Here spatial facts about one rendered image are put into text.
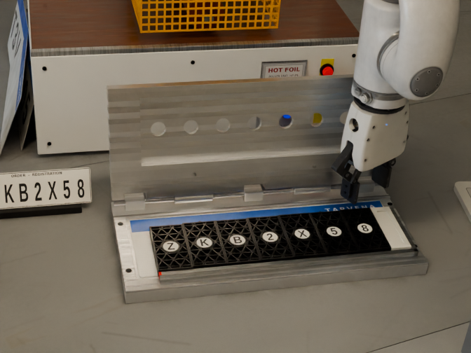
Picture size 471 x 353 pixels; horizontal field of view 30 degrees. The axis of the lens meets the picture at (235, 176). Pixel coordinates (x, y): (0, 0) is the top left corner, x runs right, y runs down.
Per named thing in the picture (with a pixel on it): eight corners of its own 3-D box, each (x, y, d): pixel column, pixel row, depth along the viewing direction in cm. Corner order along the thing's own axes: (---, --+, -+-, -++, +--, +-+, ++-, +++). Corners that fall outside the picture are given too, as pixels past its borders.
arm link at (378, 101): (381, 101, 121) (378, 120, 122) (424, 83, 125) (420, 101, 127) (338, 76, 126) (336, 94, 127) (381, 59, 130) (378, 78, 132)
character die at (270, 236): (260, 266, 125) (261, 260, 124) (246, 223, 133) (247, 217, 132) (294, 263, 126) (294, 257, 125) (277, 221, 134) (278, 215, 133)
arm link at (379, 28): (425, 93, 123) (396, 61, 130) (443, 6, 115) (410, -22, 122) (371, 101, 121) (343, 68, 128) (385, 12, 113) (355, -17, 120)
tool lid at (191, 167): (107, 88, 125) (106, 85, 127) (112, 210, 132) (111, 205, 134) (397, 75, 134) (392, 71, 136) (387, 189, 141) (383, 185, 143)
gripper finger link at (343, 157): (334, 157, 126) (338, 183, 130) (372, 127, 129) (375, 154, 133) (328, 153, 127) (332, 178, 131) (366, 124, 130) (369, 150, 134)
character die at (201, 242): (192, 272, 123) (193, 266, 122) (181, 229, 130) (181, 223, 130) (226, 270, 124) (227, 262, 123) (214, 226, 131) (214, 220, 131)
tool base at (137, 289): (125, 304, 120) (125, 284, 118) (111, 212, 136) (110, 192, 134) (425, 274, 129) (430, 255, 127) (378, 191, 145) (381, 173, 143)
